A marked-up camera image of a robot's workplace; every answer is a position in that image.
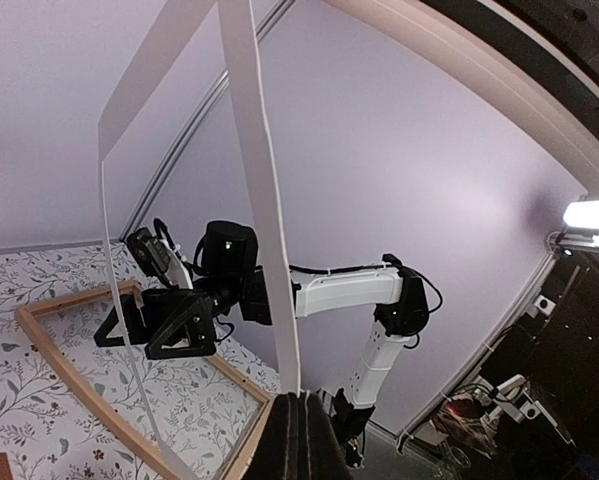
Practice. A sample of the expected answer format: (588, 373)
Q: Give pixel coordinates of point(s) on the floral patterned table cover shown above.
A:
(48, 434)

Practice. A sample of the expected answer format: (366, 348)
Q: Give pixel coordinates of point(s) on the right aluminium corner post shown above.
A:
(180, 159)

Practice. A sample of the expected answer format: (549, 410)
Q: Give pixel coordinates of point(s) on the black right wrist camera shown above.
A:
(149, 252)

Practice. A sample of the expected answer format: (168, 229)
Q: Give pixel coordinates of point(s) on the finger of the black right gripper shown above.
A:
(103, 336)
(181, 326)

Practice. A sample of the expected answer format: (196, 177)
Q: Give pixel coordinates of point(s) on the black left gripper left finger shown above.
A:
(277, 454)

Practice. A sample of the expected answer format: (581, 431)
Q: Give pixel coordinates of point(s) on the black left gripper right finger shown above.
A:
(323, 458)

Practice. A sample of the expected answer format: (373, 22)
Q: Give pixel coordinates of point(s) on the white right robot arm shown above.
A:
(396, 296)

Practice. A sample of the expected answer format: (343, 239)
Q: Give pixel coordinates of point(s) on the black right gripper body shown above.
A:
(223, 295)

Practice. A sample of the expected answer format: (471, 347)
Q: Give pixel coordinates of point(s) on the white photo mat board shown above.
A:
(171, 31)

